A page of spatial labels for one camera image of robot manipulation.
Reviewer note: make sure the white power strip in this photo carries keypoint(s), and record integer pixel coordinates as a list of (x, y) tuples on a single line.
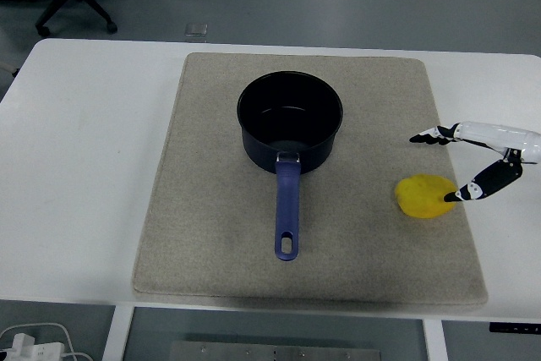
[(29, 348)]

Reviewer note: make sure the yellow potato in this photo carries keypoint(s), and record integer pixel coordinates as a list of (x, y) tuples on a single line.
[(422, 196)]

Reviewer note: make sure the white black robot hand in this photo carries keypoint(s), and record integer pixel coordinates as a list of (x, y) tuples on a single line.
[(498, 135)]

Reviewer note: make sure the black table control panel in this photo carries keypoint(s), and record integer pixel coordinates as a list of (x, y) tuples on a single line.
[(515, 328)]

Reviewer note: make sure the grey metal plate with screws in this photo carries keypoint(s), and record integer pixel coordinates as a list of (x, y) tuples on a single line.
[(274, 352)]

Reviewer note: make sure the beige felt mat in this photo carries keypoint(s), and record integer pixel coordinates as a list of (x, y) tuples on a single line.
[(363, 242)]

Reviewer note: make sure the silver floor socket plate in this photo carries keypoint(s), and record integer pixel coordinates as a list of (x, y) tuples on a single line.
[(196, 29)]

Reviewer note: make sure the dark caster at floor edge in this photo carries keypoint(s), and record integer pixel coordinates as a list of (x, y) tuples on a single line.
[(7, 68)]

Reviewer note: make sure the white table leg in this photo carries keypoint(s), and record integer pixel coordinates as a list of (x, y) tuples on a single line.
[(435, 342), (116, 335)]

